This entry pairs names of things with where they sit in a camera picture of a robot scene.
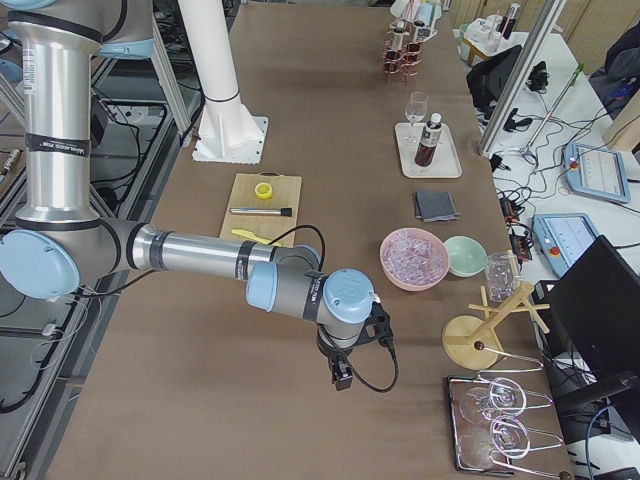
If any cream plastic tray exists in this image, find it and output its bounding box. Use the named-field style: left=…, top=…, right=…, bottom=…
left=394, top=122, right=462, bottom=179

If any black monitor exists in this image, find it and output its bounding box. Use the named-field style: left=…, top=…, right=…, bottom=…
left=548, top=236, right=639, bottom=425

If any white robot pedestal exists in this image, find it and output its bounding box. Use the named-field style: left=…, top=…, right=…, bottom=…
left=179, top=0, right=268, bottom=165

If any aluminium frame post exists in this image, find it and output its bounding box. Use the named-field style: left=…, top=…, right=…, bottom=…
left=478, top=0, right=566, bottom=159

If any clear wine glass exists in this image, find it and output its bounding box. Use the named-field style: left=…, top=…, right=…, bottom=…
left=404, top=91, right=428, bottom=145

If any blue teach pendant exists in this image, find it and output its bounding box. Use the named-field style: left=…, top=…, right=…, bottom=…
left=563, top=142, right=631, bottom=204
left=532, top=213, right=599, bottom=277

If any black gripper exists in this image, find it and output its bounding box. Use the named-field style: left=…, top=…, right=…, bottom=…
left=316, top=300, right=395, bottom=391

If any yellow plastic knife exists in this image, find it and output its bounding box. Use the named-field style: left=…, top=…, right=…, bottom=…
left=231, top=228, right=271, bottom=245

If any pink bowl with ice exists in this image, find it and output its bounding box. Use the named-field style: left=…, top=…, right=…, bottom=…
left=379, top=228, right=450, bottom=292

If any dark grey folded cloth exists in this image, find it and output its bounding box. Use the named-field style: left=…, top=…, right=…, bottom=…
left=414, top=190, right=459, bottom=222

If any green bowl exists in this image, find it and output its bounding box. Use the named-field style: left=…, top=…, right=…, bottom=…
left=444, top=236, right=487, bottom=278

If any bamboo cutting board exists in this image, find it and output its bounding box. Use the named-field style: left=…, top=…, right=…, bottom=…
left=219, top=173, right=302, bottom=240

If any upside-down wine glass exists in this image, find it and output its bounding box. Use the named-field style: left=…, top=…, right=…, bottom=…
left=459, top=377, right=553, bottom=424
left=458, top=416, right=563, bottom=469

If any copper wire bottle basket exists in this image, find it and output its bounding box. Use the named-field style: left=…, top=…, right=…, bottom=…
left=381, top=1, right=425, bottom=82

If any silver knife black handle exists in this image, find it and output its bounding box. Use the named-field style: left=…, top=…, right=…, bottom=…
left=228, top=207, right=293, bottom=218

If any metal tray with glasses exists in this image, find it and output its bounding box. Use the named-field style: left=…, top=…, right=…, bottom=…
left=446, top=376, right=568, bottom=479

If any wooden cup tree stand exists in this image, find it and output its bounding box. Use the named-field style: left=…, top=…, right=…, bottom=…
left=442, top=250, right=550, bottom=371

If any clear glass tumbler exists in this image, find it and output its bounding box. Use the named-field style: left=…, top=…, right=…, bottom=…
left=484, top=252, right=516, bottom=302

